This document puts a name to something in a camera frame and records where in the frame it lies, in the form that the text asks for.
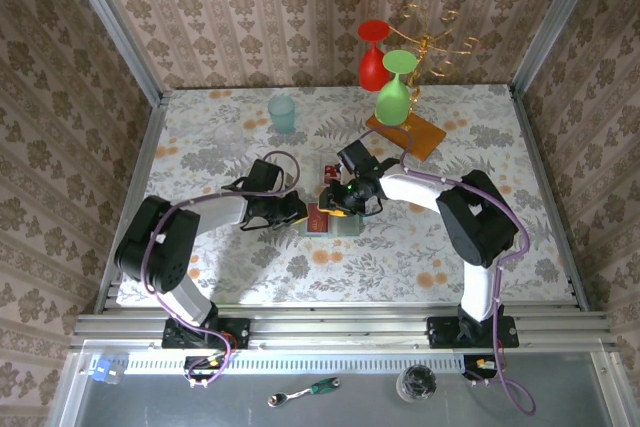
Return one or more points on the green card holder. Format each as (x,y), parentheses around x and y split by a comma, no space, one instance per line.
(350,227)

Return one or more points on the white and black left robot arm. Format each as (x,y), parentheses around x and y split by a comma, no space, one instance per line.
(155,247)

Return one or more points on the floral tablecloth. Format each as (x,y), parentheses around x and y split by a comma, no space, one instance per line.
(350,272)

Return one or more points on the wooden rack base board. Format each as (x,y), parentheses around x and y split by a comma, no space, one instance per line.
(425,139)

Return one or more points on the clear glass tumbler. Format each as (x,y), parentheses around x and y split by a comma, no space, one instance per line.
(228,137)

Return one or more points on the teal plastic cup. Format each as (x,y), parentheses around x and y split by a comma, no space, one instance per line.
(281,117)

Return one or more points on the green wine glass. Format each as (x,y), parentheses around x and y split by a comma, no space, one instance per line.
(392,99)

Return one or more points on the red wine glass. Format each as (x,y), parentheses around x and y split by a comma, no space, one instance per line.
(372,69)

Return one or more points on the black power connector block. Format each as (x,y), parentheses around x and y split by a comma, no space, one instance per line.
(472,372)
(200,364)

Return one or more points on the clear jar with black contents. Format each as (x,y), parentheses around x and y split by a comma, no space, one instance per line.
(416,383)

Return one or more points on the grey metal sheet shelf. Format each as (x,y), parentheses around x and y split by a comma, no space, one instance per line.
(150,407)

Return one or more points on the blue and clear plastic connector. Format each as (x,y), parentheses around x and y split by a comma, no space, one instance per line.
(101,369)

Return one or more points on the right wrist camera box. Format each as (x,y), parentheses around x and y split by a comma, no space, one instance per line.
(357,157)

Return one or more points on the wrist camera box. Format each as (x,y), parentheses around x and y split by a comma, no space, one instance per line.
(266,175)
(357,157)

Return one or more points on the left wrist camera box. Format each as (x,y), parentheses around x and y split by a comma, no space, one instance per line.
(266,175)

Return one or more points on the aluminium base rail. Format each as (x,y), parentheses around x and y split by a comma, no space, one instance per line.
(325,327)

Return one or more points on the aluminium table side rail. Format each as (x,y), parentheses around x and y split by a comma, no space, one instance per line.
(144,157)
(533,157)

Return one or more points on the aluminium frame post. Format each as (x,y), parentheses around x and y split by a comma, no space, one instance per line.
(554,22)
(115,22)

